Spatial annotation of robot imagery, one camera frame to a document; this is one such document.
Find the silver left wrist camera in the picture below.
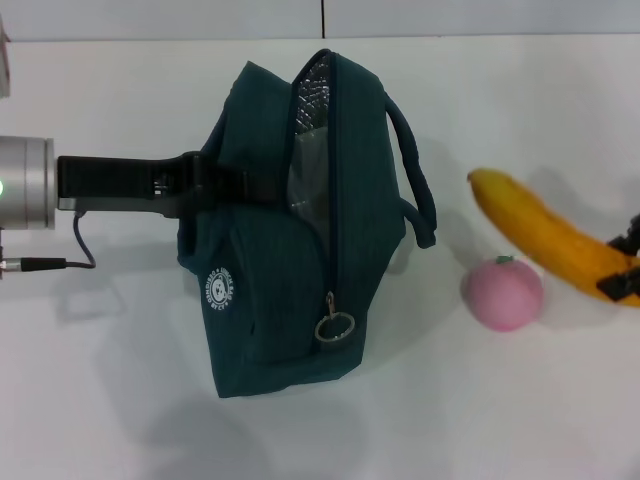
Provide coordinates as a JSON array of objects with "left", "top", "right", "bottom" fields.
[{"left": 0, "top": 13, "right": 12, "bottom": 100}]

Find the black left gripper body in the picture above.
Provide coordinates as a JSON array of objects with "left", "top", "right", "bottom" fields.
[{"left": 55, "top": 151, "right": 207, "bottom": 221}]

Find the pink toy peach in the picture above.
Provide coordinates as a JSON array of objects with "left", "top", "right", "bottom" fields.
[{"left": 460, "top": 253, "right": 545, "bottom": 333}]

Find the dark teal insulated lunch bag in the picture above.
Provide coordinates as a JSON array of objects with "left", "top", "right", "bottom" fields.
[{"left": 176, "top": 48, "right": 440, "bottom": 400}]

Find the yellow banana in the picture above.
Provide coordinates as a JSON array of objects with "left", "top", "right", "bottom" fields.
[{"left": 467, "top": 167, "right": 640, "bottom": 310}]

